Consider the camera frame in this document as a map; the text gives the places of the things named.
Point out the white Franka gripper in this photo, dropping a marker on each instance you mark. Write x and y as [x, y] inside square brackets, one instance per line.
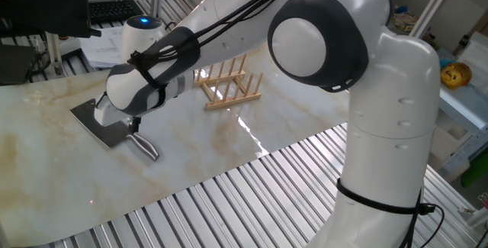
[108, 116]

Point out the steel cleaver knife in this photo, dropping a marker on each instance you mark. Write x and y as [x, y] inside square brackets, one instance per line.
[114, 135]

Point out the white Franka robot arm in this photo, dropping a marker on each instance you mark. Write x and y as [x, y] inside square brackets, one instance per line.
[381, 107]

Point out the wooden dowel rack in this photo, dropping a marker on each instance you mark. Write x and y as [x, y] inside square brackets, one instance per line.
[232, 101]

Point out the marble pattern table mat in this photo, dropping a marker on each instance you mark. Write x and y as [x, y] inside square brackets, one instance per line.
[171, 156]

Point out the stack of printed papers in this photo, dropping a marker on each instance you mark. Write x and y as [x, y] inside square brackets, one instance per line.
[99, 49]

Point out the black keyboard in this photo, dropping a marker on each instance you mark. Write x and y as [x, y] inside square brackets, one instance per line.
[114, 10]

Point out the black box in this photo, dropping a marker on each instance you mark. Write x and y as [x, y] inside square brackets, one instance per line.
[15, 65]

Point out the black monitor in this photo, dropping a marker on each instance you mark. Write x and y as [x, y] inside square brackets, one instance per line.
[42, 4]

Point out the small colourful carton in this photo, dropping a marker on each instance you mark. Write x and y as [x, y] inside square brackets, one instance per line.
[405, 21]

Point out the small blue object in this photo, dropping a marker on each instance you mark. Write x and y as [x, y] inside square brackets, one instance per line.
[446, 59]

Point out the yellow toy head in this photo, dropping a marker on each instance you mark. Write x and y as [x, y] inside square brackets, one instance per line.
[455, 76]

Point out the grey metal shelf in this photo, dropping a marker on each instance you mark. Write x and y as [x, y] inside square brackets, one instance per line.
[463, 105]

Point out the green container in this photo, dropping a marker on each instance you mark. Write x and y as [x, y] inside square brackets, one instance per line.
[476, 169]

